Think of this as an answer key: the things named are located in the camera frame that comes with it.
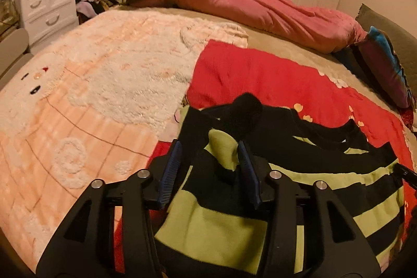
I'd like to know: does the white chair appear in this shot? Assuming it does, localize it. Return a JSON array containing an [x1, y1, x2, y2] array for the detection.
[[0, 28, 35, 81]]

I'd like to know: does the red floral blanket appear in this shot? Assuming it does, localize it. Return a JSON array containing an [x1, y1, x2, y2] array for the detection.
[[111, 40, 417, 278]]

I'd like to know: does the dark red patterned cloth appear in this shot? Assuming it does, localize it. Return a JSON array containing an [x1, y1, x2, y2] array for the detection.
[[402, 109, 417, 128]]

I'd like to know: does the pink duvet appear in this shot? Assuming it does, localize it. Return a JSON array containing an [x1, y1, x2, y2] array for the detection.
[[169, 0, 369, 54]]

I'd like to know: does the white drawer unit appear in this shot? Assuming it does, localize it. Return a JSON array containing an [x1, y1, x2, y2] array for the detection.
[[19, 0, 79, 46]]

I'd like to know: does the grey quilted headboard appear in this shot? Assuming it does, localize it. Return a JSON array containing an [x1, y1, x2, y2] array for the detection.
[[355, 3, 417, 96]]

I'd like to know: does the peach fluffy cartoon blanket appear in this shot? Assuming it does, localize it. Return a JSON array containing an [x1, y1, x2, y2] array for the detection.
[[0, 9, 250, 269]]

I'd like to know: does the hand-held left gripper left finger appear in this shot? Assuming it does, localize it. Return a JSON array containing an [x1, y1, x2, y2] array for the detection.
[[36, 139, 185, 278]]

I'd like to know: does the green black striped sweater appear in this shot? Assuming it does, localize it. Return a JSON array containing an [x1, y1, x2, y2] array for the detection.
[[153, 93, 406, 278]]

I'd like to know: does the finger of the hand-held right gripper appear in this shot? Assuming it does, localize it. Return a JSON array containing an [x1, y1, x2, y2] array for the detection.
[[393, 163, 417, 190]]

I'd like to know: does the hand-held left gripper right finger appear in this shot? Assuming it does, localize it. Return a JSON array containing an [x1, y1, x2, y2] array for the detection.
[[237, 140, 381, 278]]

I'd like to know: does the colourful striped pillow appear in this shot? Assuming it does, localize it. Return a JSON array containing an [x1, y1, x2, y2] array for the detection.
[[335, 26, 415, 110]]

